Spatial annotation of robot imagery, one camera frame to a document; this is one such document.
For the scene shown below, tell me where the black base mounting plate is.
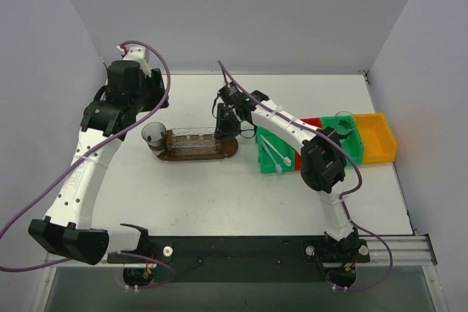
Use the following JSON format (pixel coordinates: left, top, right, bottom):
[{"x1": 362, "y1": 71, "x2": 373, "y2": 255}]
[{"x1": 107, "y1": 235, "x2": 370, "y2": 283}]

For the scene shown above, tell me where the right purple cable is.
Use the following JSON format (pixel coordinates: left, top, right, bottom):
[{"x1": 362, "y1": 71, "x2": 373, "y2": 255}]
[{"x1": 217, "y1": 58, "x2": 395, "y2": 293}]

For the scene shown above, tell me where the white toothbrush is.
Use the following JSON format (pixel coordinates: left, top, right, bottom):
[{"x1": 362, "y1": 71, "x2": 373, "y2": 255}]
[{"x1": 260, "y1": 135, "x2": 292, "y2": 167}]

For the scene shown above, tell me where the red plastic bin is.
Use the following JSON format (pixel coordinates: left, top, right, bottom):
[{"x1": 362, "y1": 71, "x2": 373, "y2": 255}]
[{"x1": 295, "y1": 118, "x2": 323, "y2": 171}]

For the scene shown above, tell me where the dark smoked plastic cup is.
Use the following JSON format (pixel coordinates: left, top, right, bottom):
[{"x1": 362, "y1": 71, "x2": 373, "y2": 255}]
[{"x1": 141, "y1": 122, "x2": 167, "y2": 156}]

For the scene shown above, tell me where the clear acrylic toothbrush holder rack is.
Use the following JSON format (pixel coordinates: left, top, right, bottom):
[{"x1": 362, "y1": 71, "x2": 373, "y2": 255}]
[{"x1": 166, "y1": 127, "x2": 221, "y2": 156}]

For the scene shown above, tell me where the left green plastic bin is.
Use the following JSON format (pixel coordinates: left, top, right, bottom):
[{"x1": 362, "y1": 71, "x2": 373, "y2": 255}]
[{"x1": 255, "y1": 127, "x2": 295, "y2": 174}]

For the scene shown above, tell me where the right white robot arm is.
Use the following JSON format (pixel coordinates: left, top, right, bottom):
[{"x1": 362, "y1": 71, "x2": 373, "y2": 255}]
[{"x1": 215, "y1": 83, "x2": 369, "y2": 261}]

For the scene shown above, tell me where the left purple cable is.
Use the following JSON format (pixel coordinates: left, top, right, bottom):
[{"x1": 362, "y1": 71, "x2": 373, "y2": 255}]
[{"x1": 0, "y1": 39, "x2": 178, "y2": 289}]

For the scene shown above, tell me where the right green plastic bin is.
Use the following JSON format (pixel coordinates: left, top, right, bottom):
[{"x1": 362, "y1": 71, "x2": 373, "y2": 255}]
[{"x1": 320, "y1": 116, "x2": 363, "y2": 165}]

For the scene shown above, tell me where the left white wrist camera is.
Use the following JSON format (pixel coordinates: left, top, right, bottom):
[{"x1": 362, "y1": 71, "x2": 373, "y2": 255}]
[{"x1": 117, "y1": 45, "x2": 151, "y2": 76}]

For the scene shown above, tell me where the yellow plastic bin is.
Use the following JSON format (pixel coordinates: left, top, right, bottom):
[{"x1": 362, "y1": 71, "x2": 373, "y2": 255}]
[{"x1": 355, "y1": 113, "x2": 398, "y2": 164}]

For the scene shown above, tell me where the brown oval wooden tray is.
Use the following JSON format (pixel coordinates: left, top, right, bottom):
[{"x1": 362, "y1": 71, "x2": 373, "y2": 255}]
[{"x1": 157, "y1": 134, "x2": 238, "y2": 162}]

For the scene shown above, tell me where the light blue toothbrush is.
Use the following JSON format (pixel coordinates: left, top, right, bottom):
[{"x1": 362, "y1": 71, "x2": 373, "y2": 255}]
[{"x1": 262, "y1": 141, "x2": 282, "y2": 174}]

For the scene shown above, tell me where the purple cable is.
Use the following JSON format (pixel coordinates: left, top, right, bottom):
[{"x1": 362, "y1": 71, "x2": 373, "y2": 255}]
[
  {"x1": 0, "y1": 39, "x2": 178, "y2": 289},
  {"x1": 217, "y1": 58, "x2": 395, "y2": 293}
]

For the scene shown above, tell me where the aluminium extrusion rail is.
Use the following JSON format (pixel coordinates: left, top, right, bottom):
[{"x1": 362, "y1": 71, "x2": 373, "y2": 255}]
[{"x1": 43, "y1": 233, "x2": 438, "y2": 269}]

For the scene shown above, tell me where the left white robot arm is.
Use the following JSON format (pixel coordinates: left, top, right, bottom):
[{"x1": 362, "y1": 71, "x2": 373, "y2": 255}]
[{"x1": 28, "y1": 58, "x2": 168, "y2": 265}]

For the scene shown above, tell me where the green plastic bin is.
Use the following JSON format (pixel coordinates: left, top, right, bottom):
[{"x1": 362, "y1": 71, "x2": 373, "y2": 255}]
[
  {"x1": 320, "y1": 116, "x2": 363, "y2": 165},
  {"x1": 255, "y1": 127, "x2": 295, "y2": 174}
]

